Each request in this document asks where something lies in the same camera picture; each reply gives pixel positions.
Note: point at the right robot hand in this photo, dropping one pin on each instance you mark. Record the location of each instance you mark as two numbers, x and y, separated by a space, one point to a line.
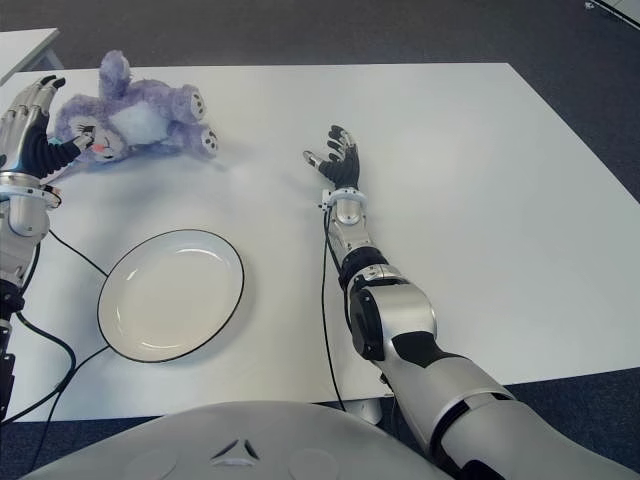
345 167

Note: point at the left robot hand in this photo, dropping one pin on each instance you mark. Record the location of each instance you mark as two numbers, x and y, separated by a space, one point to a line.
30 145

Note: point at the purple plush bunny doll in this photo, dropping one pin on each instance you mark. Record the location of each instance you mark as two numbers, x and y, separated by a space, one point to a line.
145 115

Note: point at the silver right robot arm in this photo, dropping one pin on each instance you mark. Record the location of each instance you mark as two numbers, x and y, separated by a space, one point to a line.
400 310

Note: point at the white plate with dark rim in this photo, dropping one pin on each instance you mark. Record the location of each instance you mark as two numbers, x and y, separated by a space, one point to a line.
170 295

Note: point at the white side table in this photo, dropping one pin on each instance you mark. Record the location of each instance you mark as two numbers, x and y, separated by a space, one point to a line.
25 47

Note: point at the white table leg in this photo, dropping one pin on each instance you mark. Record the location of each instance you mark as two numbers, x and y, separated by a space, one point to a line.
367 410

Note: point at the grey robot torso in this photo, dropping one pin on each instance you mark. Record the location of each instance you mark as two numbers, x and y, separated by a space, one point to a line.
240 440

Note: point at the white furniture edge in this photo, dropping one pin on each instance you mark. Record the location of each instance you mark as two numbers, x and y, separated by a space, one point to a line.
615 4

